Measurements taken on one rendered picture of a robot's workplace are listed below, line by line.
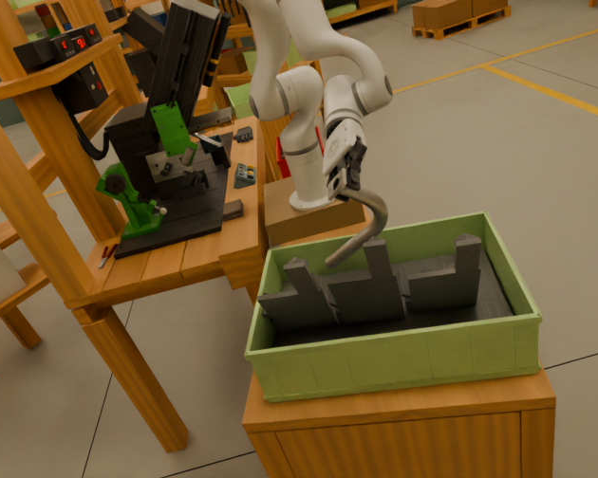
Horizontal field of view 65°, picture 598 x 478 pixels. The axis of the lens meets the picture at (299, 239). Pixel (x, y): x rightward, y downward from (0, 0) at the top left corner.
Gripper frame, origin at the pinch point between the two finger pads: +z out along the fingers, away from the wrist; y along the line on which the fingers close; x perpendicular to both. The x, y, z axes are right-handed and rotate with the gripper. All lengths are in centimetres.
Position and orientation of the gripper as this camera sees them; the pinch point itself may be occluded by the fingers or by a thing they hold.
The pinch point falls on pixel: (346, 186)
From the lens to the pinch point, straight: 92.5
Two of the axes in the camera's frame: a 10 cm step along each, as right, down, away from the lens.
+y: 4.8, -5.2, -7.0
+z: -0.2, 7.9, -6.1
